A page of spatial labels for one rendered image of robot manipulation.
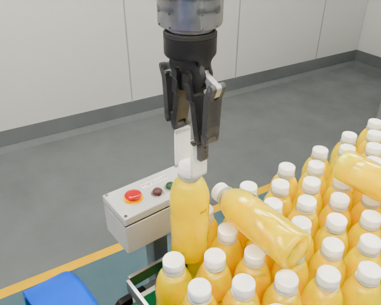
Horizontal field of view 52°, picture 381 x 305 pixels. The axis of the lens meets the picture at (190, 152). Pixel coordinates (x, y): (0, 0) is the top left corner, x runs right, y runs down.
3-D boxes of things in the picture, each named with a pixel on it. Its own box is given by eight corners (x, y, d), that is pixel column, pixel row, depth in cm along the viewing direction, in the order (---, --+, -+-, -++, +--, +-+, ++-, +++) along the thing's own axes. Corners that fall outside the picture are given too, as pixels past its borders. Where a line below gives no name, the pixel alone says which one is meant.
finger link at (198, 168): (204, 135, 62) (207, 137, 61) (204, 171, 65) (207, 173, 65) (189, 140, 60) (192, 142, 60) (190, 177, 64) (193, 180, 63)
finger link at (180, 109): (178, 71, 56) (172, 66, 56) (170, 132, 63) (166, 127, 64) (199, 65, 58) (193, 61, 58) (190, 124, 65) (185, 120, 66)
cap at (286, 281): (290, 299, 63) (291, 293, 62) (269, 287, 65) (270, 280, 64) (301, 285, 66) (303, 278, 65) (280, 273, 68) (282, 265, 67)
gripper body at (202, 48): (150, 25, 54) (153, 87, 59) (186, 39, 48) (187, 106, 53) (193, 17, 58) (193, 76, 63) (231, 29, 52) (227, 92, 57)
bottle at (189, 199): (164, 249, 76) (160, 172, 66) (190, 232, 80) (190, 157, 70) (188, 270, 72) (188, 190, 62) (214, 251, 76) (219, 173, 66)
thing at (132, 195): (121, 196, 84) (121, 192, 83) (136, 190, 86) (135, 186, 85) (130, 205, 81) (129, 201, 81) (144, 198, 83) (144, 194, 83)
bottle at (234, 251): (201, 301, 84) (202, 239, 75) (218, 279, 89) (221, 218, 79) (228, 317, 81) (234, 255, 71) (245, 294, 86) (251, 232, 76)
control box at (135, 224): (106, 229, 90) (101, 193, 84) (177, 196, 100) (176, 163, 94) (128, 255, 83) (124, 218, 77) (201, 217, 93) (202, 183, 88)
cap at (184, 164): (173, 173, 66) (173, 164, 65) (190, 164, 69) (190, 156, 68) (188, 183, 64) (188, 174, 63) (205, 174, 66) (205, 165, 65)
